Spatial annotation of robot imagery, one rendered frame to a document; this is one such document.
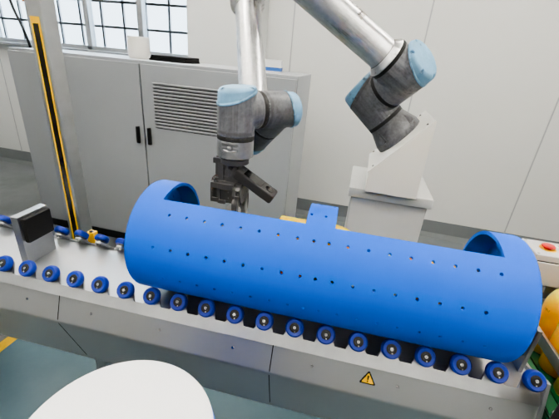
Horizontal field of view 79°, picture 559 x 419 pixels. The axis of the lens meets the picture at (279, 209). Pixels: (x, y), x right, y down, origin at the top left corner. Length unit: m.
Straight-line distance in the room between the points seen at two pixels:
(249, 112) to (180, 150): 1.78
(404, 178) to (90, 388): 1.12
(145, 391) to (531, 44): 3.51
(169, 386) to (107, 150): 2.40
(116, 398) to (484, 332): 0.67
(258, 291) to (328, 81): 2.85
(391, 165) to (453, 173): 2.35
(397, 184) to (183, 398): 1.02
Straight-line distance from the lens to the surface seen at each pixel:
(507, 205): 3.89
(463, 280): 0.77
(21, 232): 1.21
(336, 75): 3.42
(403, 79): 1.30
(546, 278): 1.27
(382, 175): 1.34
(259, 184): 0.84
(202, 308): 0.89
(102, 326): 1.07
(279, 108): 0.85
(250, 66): 1.09
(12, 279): 1.21
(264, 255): 0.73
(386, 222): 1.45
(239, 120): 0.80
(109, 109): 2.80
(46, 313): 1.17
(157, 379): 0.67
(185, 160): 2.55
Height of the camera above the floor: 1.55
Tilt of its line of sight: 24 degrees down
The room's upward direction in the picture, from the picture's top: 5 degrees clockwise
